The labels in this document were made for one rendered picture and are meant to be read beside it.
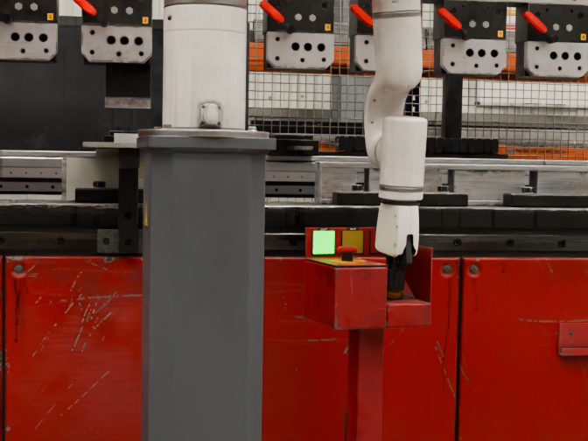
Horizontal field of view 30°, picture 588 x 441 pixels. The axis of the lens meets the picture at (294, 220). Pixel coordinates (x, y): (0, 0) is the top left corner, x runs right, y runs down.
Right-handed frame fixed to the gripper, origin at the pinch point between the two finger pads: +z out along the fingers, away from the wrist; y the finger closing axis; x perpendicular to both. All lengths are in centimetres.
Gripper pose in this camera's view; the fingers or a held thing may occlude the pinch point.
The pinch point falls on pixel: (395, 280)
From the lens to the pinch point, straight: 213.5
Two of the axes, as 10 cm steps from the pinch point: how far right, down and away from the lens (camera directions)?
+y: 3.5, 1.4, -9.3
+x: 9.4, 0.0, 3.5
